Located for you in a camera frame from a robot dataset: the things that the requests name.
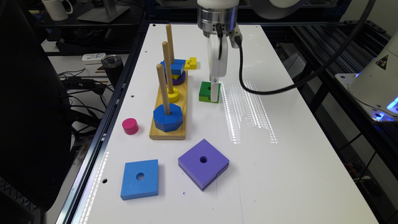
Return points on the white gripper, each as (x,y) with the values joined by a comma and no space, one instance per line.
(218,56)

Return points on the green square block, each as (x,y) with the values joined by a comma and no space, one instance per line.
(205,92)

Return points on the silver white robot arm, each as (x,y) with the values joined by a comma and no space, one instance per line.
(218,21)

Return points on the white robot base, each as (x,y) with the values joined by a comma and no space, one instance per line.
(375,87)

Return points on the small yellow notched block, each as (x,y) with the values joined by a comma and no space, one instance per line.
(191,64)

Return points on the small blue square block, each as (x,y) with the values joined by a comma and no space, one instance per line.
(177,67)

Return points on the yellow block under blue square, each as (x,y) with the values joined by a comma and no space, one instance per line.
(176,77)

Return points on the blue octagon block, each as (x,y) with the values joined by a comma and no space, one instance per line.
(170,122)

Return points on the large purple square block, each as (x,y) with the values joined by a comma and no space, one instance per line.
(203,163)

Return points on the pink cylinder block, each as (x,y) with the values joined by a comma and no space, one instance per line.
(130,126)

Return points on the large blue square block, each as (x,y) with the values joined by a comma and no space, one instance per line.
(140,179)

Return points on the purple round disc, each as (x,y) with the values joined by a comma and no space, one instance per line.
(181,79)

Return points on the middle wooden peg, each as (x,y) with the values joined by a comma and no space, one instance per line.
(165,47)

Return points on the wooden peg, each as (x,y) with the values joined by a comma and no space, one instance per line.
(163,88)
(170,42)
(165,47)

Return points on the front wooden peg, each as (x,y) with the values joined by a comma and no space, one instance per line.
(163,88)

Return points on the rear wooden peg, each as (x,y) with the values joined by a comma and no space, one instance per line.
(170,42)

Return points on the wooden peg base board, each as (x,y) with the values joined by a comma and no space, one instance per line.
(179,134)

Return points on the black tumbler cup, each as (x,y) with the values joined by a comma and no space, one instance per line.
(113,66)

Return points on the white remote device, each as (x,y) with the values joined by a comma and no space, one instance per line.
(89,59)

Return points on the silver monitor stand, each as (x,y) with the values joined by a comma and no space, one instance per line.
(106,14)

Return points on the white mug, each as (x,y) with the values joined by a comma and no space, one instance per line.
(56,9)

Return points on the black office chair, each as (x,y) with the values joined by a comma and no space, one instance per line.
(35,137)

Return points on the yellow ring block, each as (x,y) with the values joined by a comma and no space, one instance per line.
(174,96)

